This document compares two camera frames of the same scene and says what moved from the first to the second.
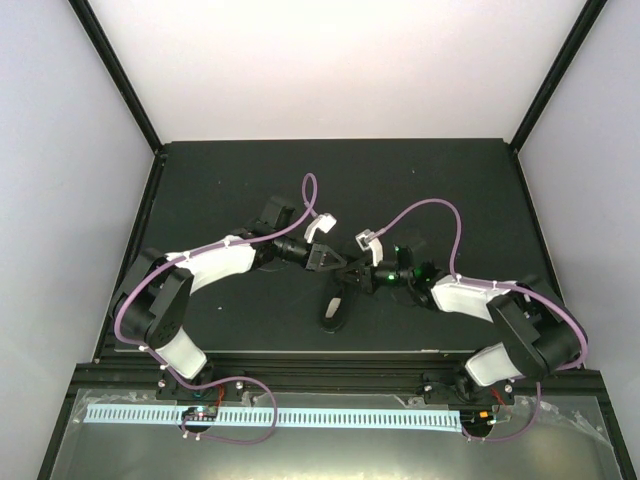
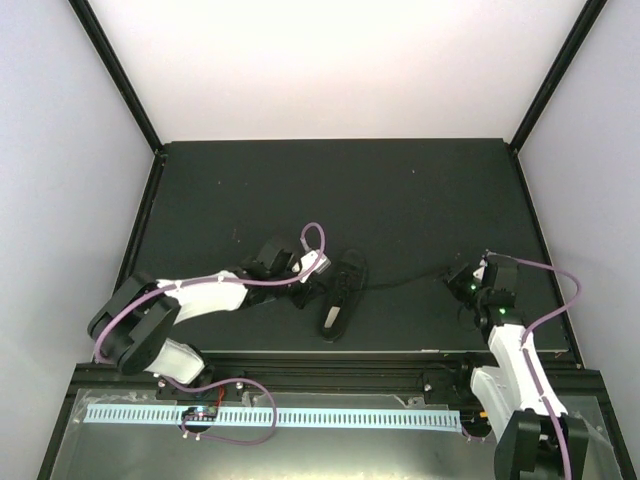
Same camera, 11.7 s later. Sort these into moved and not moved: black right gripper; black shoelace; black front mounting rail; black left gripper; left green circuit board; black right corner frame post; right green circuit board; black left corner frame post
Moved: black right gripper; black left gripper; black shoelace
Not moved: black left corner frame post; left green circuit board; black front mounting rail; right green circuit board; black right corner frame post
